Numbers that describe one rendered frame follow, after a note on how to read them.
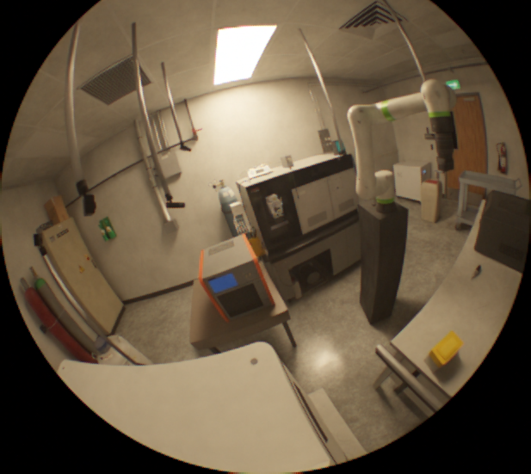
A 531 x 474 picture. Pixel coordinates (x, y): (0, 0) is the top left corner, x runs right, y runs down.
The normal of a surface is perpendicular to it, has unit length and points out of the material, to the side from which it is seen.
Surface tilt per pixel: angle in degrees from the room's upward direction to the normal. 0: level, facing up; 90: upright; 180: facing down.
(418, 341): 0
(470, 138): 90
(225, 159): 90
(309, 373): 0
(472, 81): 90
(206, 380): 0
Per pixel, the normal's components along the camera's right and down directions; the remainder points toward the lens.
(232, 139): 0.28, 0.22
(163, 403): -0.29, -0.91
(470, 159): -0.92, 0.35
